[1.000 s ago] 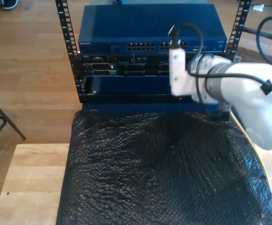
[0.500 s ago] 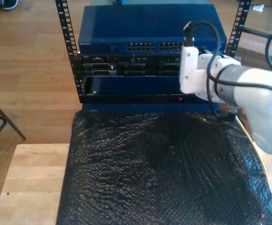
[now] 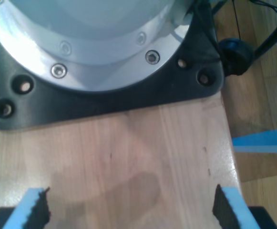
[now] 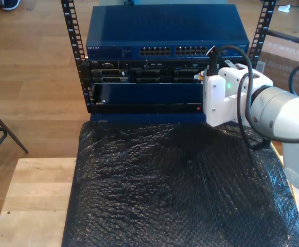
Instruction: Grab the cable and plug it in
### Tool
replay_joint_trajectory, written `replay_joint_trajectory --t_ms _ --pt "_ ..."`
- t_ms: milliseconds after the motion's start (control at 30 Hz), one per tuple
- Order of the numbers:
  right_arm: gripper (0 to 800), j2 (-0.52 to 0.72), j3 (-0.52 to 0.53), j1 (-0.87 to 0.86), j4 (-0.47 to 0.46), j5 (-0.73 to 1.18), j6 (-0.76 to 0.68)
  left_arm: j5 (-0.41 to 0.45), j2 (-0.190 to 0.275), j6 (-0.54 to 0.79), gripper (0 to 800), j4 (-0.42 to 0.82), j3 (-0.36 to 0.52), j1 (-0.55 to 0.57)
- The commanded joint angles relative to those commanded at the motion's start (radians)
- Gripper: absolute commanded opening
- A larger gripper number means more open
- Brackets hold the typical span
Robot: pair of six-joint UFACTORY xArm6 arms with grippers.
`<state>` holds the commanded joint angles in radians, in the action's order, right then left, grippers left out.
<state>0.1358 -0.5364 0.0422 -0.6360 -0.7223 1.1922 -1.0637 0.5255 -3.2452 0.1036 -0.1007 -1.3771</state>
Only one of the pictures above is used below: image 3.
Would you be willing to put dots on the black caster wheel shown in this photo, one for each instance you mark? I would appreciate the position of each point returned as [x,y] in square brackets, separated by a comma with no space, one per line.
[236,57]

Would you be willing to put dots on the black chair leg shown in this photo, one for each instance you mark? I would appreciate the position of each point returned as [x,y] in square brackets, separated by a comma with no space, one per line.
[274,35]

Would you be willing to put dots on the blue floor tape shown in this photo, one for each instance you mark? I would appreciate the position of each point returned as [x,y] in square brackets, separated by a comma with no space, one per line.
[262,143]

